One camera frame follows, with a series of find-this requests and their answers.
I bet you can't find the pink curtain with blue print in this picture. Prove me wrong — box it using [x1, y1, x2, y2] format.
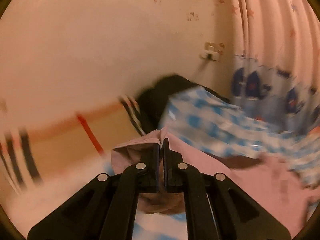
[231, 0, 319, 134]

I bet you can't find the wall power socket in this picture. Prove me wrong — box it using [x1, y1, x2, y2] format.
[200, 42, 225, 62]

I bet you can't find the blue checkered plastic bed cover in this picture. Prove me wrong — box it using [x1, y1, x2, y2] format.
[132, 183, 188, 239]

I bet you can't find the pink and brown garment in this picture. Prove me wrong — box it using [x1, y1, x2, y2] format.
[111, 129, 319, 237]

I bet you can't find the black cloth behind pillow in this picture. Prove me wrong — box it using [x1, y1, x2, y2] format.
[137, 74, 230, 133]

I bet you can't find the blue checkered wrapped pillow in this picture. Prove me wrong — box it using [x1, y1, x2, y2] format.
[158, 86, 319, 186]

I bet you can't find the striped black white cloth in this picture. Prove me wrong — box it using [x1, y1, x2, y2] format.
[119, 95, 146, 136]

